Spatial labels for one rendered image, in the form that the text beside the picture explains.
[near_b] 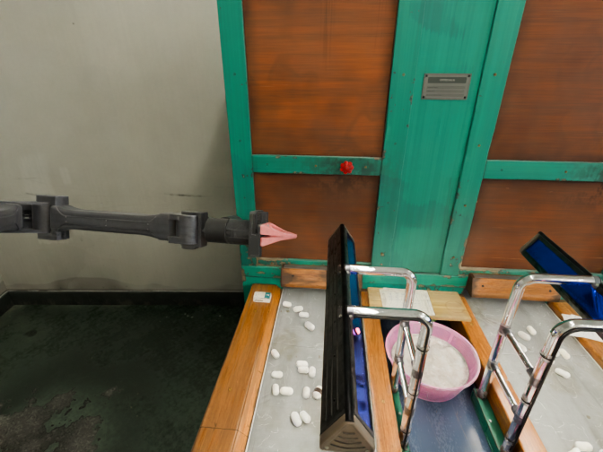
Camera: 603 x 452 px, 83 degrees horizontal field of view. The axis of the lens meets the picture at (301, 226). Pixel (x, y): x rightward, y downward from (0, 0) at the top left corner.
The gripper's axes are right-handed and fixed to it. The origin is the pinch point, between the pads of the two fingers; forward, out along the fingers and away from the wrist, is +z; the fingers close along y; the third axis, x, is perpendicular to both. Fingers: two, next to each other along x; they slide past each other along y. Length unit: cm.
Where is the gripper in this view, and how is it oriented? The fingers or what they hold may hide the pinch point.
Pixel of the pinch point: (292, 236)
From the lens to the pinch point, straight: 76.0
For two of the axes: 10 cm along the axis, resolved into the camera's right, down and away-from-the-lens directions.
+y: -0.5, 9.9, 1.2
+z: 9.9, 0.7, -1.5
